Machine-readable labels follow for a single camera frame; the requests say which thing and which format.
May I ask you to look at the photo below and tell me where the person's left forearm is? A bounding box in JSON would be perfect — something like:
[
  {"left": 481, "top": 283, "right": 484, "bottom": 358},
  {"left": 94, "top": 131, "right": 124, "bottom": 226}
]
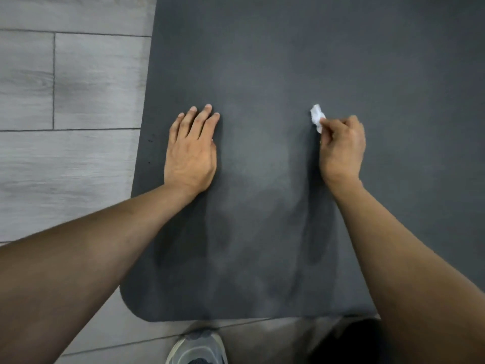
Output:
[{"left": 0, "top": 184, "right": 198, "bottom": 364}]

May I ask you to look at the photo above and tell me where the person's right hand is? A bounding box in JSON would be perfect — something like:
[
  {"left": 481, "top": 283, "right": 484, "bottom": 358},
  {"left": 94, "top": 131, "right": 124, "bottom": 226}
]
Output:
[{"left": 318, "top": 115, "right": 367, "bottom": 190}]

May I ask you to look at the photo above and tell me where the person's left hand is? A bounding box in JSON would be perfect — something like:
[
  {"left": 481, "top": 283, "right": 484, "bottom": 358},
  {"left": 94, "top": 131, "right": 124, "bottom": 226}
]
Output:
[{"left": 163, "top": 104, "right": 221, "bottom": 198}]

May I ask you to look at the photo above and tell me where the dark grey yoga mat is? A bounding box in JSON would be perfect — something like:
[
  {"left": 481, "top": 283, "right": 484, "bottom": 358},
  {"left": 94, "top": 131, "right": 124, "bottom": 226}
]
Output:
[{"left": 119, "top": 0, "right": 485, "bottom": 323}]

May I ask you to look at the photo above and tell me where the person's left shoe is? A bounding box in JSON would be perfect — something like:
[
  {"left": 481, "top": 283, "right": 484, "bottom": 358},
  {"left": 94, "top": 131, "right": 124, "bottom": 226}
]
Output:
[{"left": 165, "top": 329, "right": 229, "bottom": 364}]

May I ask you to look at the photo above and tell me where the white wipe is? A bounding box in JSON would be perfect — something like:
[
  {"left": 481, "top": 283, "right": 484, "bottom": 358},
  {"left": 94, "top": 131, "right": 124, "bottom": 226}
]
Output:
[{"left": 310, "top": 103, "right": 327, "bottom": 134}]

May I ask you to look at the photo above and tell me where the person's right forearm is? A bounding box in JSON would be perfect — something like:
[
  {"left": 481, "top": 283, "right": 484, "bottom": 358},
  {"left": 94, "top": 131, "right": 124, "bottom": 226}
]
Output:
[{"left": 328, "top": 177, "right": 485, "bottom": 364}]

